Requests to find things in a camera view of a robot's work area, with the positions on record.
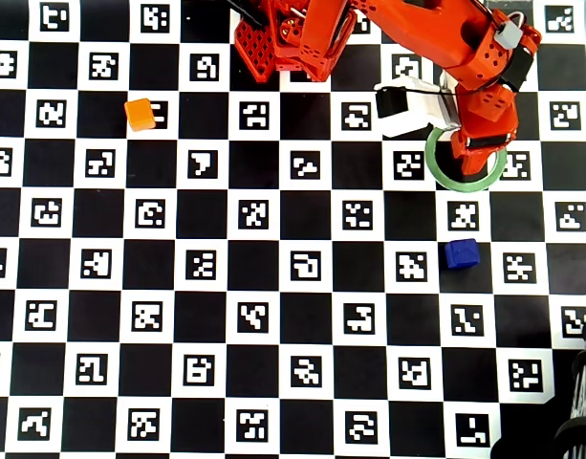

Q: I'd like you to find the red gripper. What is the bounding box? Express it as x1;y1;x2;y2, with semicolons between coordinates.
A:
450;81;521;186

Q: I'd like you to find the blue cube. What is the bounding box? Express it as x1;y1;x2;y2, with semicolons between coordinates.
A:
444;237;480;272

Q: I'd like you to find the orange cube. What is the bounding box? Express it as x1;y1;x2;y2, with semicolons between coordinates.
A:
123;98;158;133

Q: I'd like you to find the black white marker mat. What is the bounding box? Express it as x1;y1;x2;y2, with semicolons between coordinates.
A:
0;0;586;459

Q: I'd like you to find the green ring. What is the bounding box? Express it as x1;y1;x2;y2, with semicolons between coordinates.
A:
424;126;509;192

